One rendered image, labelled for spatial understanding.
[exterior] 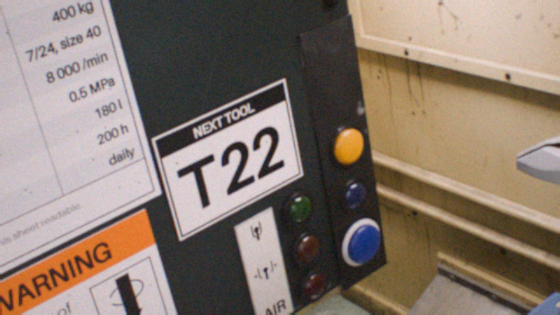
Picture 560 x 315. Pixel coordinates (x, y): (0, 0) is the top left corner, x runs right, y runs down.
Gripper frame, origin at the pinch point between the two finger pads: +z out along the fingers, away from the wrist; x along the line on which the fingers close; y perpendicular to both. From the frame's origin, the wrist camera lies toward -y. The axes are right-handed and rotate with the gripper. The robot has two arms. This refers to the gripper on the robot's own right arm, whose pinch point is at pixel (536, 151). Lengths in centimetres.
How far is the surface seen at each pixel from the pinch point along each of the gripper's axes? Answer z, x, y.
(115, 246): 21.8, -14.9, -1.2
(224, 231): 18.3, -8.7, 1.6
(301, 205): 14.9, -4.1, 2.2
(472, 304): 25, 86, 82
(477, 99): 21, 87, 36
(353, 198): 12.6, -0.2, 3.9
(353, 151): 12.2, 0.1, 0.4
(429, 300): 35, 87, 84
